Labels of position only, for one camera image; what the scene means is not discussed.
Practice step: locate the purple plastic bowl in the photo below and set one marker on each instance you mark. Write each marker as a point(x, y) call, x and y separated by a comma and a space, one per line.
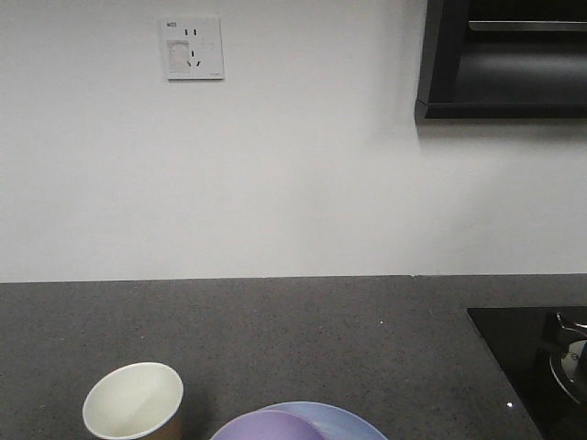
point(268, 425)

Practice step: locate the steel gas burner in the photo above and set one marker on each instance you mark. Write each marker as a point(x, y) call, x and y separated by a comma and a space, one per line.
point(568, 361)

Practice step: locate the black range hood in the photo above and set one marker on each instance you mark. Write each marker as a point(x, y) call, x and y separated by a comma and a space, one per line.
point(503, 59)

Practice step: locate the light blue plate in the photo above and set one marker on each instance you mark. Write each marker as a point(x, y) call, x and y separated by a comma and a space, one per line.
point(333, 422)

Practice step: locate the white wall socket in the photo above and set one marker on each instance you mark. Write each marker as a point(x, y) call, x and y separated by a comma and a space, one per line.
point(192, 48)

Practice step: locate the brown paper cup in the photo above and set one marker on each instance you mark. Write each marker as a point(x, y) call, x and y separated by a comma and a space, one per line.
point(137, 401)

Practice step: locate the black glass cooktop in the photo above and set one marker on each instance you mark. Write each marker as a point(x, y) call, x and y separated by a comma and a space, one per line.
point(522, 339)

